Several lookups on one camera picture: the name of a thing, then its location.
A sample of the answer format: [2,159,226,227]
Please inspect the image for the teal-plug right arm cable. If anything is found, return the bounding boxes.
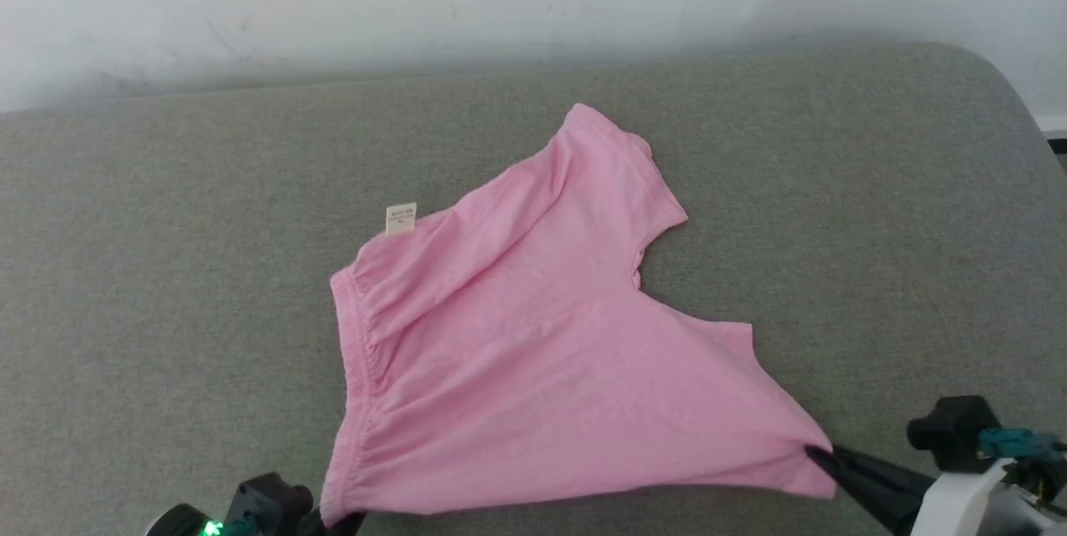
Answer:
[978,427,1067,460]

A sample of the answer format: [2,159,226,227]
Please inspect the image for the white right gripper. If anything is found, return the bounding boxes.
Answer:
[804,443,1028,536]

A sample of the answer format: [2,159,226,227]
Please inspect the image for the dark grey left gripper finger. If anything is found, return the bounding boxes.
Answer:
[298,508,368,536]

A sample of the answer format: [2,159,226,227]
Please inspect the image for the pink cotton shorts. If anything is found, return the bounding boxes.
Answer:
[319,103,839,528]

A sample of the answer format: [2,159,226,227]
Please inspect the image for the grey-green fabric sofa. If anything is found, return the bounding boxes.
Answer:
[0,42,1067,536]

